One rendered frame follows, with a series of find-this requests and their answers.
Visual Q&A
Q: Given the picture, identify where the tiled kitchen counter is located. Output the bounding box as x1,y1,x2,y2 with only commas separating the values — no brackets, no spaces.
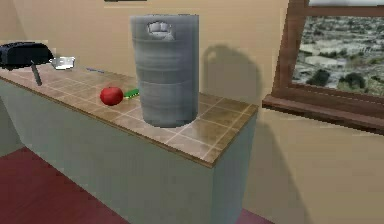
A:
0,63,260,224

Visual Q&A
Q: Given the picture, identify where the grey metal keg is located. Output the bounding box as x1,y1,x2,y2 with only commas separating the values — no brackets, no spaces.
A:
129,13,200,128

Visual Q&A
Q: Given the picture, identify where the green flat sponge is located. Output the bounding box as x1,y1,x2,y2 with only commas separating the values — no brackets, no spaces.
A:
123,88,140,99

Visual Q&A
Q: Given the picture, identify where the red apple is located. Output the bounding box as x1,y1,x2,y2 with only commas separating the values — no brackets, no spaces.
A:
99,86,124,107

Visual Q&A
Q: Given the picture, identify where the silver metal pan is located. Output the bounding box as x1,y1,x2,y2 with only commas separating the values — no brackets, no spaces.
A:
49,56,76,71

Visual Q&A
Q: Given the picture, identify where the brown wooden window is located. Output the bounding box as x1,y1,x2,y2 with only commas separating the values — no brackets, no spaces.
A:
261,0,384,136

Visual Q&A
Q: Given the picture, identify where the black toaster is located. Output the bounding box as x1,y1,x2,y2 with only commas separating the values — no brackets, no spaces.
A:
0,41,55,71

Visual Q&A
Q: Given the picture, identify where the grey knife handle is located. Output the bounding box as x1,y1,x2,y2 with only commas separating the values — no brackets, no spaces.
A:
30,60,43,87

